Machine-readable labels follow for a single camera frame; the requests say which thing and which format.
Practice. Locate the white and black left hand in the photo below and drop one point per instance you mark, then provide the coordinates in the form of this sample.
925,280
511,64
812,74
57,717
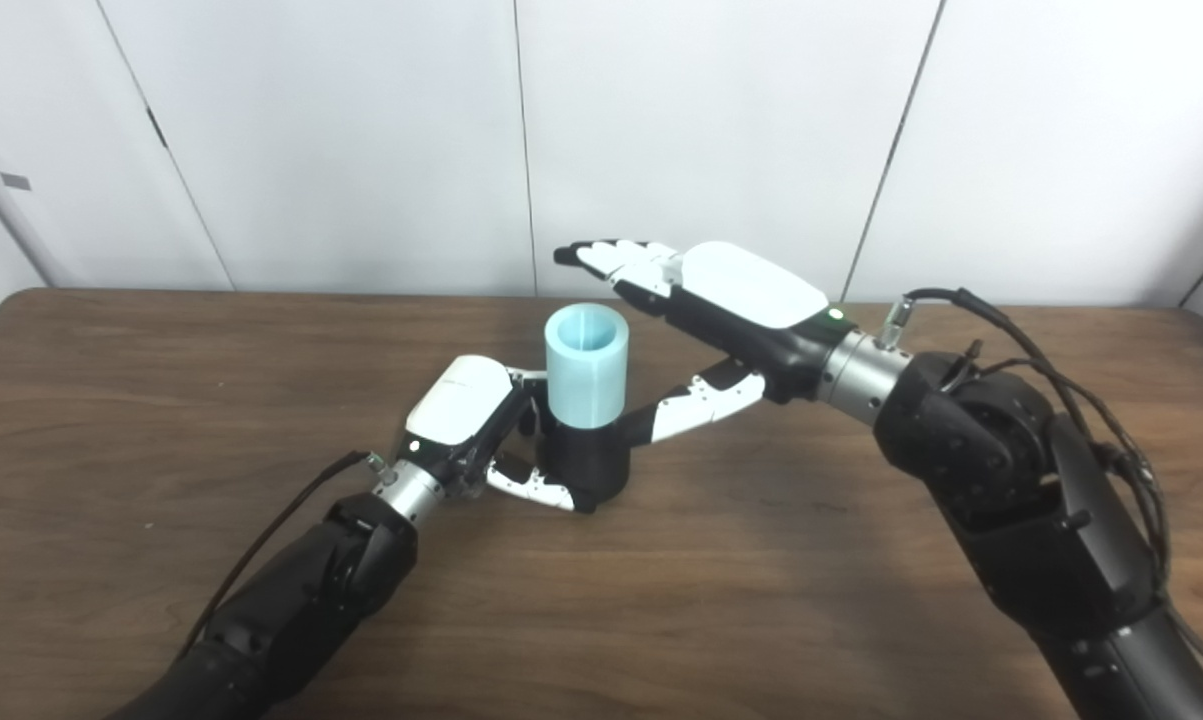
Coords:
461,400

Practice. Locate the black funnel-shaped nozzle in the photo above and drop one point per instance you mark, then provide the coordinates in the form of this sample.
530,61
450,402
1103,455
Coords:
591,465

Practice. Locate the black wall panel hinge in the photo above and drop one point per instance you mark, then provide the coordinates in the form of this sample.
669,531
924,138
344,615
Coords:
157,127

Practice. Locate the white and black right hand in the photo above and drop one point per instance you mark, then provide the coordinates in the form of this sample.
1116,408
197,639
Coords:
751,300

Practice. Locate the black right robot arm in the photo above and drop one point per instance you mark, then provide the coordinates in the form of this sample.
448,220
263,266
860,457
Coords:
1011,480

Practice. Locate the small grey wall label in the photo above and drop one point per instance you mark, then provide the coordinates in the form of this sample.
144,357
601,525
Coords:
15,181

